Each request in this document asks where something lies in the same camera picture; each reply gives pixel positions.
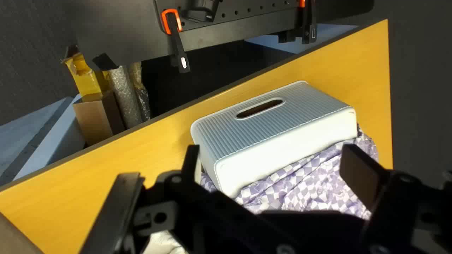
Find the brown cardboard carton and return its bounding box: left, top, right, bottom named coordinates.
left=72, top=91, right=126, bottom=147

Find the yellow brown cardboard tube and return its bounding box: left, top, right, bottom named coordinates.
left=63, top=46, right=104, bottom=98

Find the orange black bar clamp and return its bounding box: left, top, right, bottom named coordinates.
left=277, top=0, right=318, bottom=46
left=160, top=7, right=193, bottom=75

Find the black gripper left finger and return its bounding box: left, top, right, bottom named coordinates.
left=80, top=144, right=209, bottom=254

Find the purple checkered cloth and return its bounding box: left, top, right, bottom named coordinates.
left=200, top=133, right=380, bottom=223

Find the white plastic basket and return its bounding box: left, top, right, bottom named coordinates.
left=190, top=79, right=359, bottom=199

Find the grey rolled material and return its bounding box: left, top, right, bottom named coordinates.
left=92, top=54, right=153, bottom=129

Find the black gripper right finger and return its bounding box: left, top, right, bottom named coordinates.
left=339, top=143, right=452, bottom=254

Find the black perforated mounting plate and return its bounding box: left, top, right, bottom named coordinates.
left=153, top=0, right=379, bottom=54

